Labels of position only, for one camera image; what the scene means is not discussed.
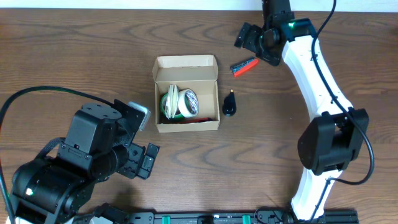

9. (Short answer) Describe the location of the small black glue bottle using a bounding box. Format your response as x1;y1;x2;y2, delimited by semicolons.
222;90;237;116

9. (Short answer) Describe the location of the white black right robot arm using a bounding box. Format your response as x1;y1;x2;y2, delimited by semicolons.
234;0;371;223

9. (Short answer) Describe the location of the dark blue marker pen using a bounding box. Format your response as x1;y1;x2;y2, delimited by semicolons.
230;57;255;73

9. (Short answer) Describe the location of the cardboard box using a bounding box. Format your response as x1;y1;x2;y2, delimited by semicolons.
152;55;220;133

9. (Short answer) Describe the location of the red marker pen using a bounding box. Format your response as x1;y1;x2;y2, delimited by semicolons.
233;58;259;78

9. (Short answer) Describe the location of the white tape roll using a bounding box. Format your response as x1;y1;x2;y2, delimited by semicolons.
177;89;199;118

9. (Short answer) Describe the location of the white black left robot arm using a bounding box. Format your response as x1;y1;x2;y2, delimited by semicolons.
10;100;159;223

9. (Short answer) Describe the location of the yellow sticky note pad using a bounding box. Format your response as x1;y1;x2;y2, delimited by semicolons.
165;84;179;119

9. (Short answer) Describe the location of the red utility knife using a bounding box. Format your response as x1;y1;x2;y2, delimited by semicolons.
177;118;213;124

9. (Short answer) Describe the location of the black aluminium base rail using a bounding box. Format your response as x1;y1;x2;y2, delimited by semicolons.
74;202;360;224

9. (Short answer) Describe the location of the green tape roll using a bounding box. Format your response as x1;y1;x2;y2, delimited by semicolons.
160;93;192;120

